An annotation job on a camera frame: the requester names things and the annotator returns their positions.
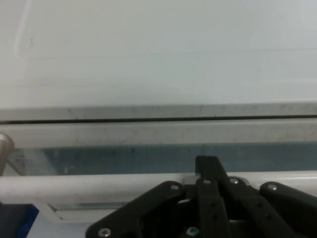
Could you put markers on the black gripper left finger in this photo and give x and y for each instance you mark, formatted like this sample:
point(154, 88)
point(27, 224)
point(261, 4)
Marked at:
point(148, 198)

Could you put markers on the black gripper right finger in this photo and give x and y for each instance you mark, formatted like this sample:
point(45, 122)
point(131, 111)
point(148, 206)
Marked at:
point(284, 200)

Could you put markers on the cream toaster oven body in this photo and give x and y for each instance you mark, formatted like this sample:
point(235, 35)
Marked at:
point(148, 62)

